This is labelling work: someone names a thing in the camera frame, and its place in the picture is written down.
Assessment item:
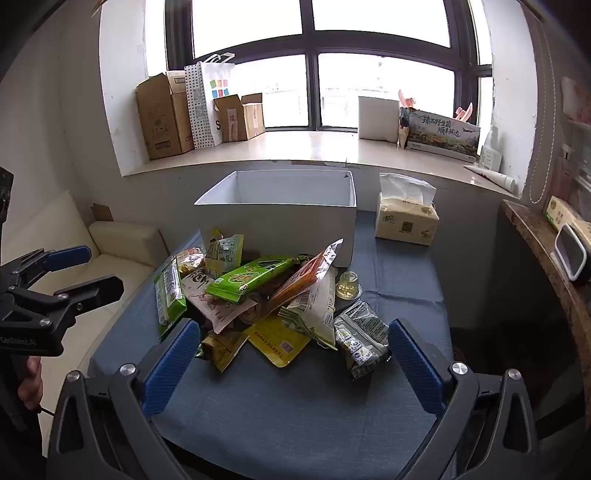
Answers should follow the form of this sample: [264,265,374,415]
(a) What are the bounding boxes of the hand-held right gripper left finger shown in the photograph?
[46,318,202,480]

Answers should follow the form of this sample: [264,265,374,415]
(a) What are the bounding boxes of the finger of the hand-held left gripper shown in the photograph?
[53,275,125,320]
[2,246,93,289]

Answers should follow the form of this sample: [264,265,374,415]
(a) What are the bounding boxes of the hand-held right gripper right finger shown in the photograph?
[389,318,539,480]

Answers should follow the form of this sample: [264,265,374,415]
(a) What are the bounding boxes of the grey snack packet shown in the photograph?
[333,299,394,380]

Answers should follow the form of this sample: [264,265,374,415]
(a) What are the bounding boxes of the person's left forearm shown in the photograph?
[0,401,47,480]

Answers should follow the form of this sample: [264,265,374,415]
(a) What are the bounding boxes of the person's left hand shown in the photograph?
[17,357,44,410]

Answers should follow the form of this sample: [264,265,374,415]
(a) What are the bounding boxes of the brown gold snack packet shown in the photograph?
[196,330,250,373]

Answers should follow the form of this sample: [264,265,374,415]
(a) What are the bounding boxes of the long green snack packet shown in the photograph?
[154,256,188,337]

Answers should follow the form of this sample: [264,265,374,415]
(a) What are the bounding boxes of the white pink snack packet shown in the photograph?
[180,269,258,334]

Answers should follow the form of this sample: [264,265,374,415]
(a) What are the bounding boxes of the clear jelly cup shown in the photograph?
[335,271,362,301]

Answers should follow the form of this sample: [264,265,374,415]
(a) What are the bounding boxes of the bright green snack packet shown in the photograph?
[205,256,296,304]

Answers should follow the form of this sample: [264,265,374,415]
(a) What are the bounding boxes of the white green-edged snack packet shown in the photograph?
[278,267,340,350]

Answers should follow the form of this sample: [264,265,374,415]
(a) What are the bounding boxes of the small green yellow snack packet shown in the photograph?
[204,227,245,279]

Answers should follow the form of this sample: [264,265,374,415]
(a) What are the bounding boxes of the beige tissue pack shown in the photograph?
[375,173,439,246]

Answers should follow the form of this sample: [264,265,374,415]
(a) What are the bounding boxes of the orange clear snack packet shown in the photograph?
[267,238,345,315]

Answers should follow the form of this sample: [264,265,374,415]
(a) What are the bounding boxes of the large cardboard box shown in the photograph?
[135,72,195,161]

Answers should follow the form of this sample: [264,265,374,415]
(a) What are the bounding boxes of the marble counter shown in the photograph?
[501,199,591,370]

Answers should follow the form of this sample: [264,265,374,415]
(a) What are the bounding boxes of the white device with dark screen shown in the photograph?
[554,223,591,282]

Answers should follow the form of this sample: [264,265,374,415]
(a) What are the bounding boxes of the polka dot paper bag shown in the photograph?
[185,52,236,150]

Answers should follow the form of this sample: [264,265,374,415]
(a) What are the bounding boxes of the white tube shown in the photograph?
[464,165,517,191]

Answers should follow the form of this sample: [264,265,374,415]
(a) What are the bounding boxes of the green white box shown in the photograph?
[545,196,591,232]

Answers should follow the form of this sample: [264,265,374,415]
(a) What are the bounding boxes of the small cardboard box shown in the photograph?
[213,93,267,143]

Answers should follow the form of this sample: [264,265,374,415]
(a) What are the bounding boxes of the white plastic bottle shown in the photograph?
[479,127,503,171]

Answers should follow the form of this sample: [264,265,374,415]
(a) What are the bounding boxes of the landscape printed box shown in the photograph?
[405,109,481,162]

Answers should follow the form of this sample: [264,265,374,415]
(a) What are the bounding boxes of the beige window sill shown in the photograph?
[121,129,520,195]

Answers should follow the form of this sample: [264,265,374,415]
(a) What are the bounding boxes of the white closed box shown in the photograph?
[358,96,400,143]

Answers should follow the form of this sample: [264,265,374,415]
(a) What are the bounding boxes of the white bead cord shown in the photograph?
[530,18,556,205]

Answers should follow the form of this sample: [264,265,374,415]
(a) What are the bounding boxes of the black window frame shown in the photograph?
[164,0,493,133]

